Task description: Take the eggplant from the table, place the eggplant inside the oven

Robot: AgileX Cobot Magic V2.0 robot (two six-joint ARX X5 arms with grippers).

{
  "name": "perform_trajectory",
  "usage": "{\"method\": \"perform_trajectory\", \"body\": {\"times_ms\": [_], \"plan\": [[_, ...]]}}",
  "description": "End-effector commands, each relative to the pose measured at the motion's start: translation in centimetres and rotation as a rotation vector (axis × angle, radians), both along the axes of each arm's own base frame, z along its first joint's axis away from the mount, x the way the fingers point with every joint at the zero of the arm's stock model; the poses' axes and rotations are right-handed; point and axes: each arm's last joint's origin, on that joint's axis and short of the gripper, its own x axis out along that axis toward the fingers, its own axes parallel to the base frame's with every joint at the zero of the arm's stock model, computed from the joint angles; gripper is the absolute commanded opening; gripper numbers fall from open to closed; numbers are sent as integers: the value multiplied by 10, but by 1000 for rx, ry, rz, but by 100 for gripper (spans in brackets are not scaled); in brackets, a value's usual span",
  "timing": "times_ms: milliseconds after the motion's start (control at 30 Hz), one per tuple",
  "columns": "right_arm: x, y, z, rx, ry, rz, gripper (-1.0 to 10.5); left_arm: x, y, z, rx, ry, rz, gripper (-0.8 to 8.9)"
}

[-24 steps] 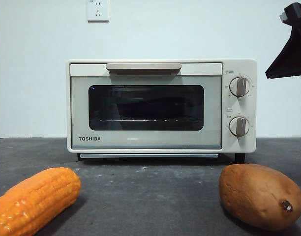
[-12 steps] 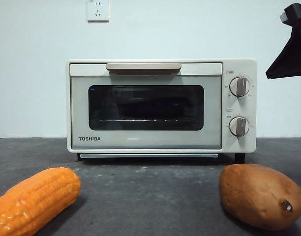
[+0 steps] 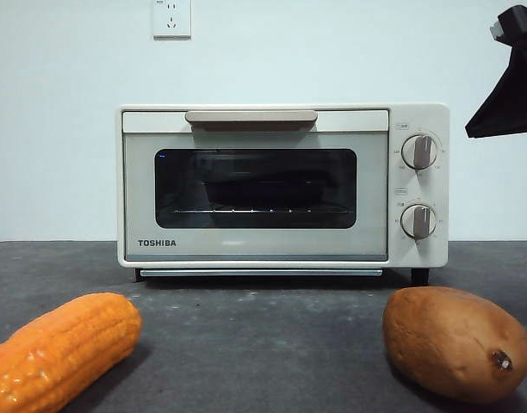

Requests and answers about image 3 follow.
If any cream oven control knob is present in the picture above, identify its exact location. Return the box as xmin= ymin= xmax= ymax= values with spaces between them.
xmin=400 ymin=203 xmax=437 ymax=239
xmin=400 ymin=133 xmax=440 ymax=170

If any metal wire oven rack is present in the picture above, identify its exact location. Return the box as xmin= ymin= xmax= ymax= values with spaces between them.
xmin=172 ymin=206 xmax=353 ymax=216

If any glass oven door beige handle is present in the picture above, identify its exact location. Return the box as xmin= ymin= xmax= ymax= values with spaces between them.
xmin=121 ymin=109 xmax=389 ymax=262

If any orange corn cob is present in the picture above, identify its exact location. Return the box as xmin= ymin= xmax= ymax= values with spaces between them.
xmin=0 ymin=292 xmax=143 ymax=413

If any cream Toshiba toaster oven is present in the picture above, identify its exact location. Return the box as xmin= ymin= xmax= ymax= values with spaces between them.
xmin=115 ymin=102 xmax=451 ymax=286

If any silver oven crumb tray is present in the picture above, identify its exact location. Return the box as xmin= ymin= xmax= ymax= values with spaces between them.
xmin=139 ymin=268 xmax=383 ymax=278

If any white wall socket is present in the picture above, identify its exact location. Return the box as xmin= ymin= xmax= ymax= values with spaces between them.
xmin=153 ymin=0 xmax=193 ymax=40

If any purple eggplant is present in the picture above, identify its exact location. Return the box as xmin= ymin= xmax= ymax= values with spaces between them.
xmin=205 ymin=170 xmax=333 ymax=208

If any brown sweet potato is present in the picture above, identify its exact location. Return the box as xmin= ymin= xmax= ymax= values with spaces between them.
xmin=381 ymin=286 xmax=527 ymax=405

